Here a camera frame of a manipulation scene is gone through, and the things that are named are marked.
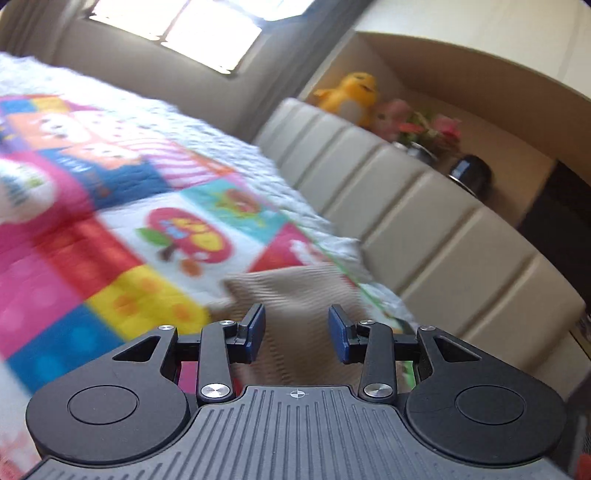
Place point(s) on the white quilted mattress cover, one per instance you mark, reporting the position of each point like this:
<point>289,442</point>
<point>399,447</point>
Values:
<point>27,75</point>

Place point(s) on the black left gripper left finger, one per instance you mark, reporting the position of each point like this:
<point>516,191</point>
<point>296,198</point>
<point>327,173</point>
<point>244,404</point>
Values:
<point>138,398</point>

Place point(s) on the window with metal bars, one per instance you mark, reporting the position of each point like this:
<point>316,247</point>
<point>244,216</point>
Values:
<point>216,34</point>

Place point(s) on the pink bunny plush toy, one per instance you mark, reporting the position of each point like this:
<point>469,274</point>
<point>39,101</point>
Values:
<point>388,117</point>

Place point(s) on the potted plant with pink leaves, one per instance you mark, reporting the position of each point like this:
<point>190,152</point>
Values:
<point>439,134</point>

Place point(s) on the black round speaker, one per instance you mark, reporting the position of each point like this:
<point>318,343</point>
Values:
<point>472,174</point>

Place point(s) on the beige curtain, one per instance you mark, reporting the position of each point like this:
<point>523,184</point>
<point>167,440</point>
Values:
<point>34,28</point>

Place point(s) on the yellow duck plush toy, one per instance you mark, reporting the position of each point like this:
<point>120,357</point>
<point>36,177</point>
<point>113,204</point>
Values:
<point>353,100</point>

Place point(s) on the colourful cartoon patchwork blanket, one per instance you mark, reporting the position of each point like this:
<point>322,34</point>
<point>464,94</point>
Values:
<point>109,231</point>

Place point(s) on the beige padded headboard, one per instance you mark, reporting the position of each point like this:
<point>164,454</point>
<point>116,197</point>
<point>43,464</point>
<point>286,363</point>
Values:
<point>454,262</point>

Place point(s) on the beige ribbed knit sweater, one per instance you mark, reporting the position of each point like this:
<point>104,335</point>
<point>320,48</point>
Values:
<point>296,348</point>

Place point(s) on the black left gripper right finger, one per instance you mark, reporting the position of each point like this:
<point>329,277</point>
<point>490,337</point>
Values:
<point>455,398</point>

